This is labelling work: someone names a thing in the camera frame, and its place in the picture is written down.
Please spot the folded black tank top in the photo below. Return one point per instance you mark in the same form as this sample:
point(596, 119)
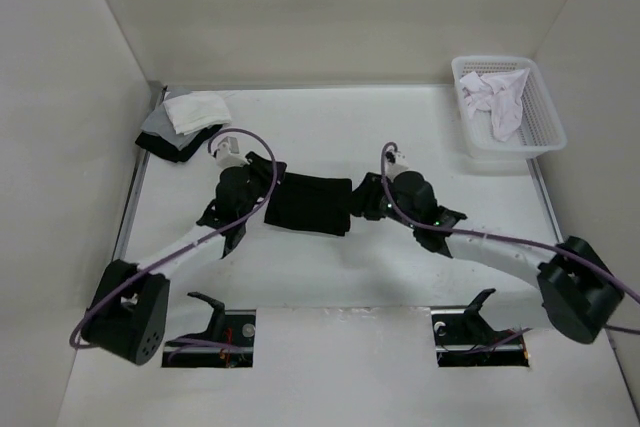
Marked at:
point(167, 151)

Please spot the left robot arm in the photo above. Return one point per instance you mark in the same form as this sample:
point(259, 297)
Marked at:
point(127, 316)

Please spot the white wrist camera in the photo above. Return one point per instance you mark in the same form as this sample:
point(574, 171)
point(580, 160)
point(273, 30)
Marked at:
point(227, 154)
point(396, 162)

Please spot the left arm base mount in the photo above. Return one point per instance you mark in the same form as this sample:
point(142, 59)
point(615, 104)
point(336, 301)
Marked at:
point(227, 342)

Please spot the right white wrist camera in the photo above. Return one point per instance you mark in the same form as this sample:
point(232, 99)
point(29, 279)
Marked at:
point(396, 162)

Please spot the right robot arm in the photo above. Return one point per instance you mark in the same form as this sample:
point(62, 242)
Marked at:
point(578, 292)

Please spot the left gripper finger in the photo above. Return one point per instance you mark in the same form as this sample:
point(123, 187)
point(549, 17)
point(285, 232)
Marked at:
point(233, 238)
point(261, 171)

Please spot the black tank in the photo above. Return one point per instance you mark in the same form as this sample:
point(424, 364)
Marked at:
point(311, 204)
point(167, 151)

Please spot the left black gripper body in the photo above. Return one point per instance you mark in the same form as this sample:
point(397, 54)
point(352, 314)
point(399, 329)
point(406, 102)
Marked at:
point(247, 206)

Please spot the white plastic basket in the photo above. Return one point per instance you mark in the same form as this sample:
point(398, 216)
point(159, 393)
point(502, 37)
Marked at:
point(541, 130)

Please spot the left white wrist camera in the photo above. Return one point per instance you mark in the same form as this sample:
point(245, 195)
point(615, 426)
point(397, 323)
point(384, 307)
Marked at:
point(227, 154)

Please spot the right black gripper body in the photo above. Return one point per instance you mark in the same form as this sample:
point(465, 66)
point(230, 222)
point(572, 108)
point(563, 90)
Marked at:
point(394, 196)

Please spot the folded grey tank top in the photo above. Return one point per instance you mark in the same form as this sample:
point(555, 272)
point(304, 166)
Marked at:
point(158, 124)

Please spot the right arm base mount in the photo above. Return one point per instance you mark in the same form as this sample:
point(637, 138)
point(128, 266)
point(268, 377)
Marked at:
point(464, 339)

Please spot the white tank top in basket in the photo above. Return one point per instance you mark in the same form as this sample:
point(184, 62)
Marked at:
point(499, 94)

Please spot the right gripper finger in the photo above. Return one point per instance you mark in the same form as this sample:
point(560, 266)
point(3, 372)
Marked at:
point(369, 200)
point(434, 242)

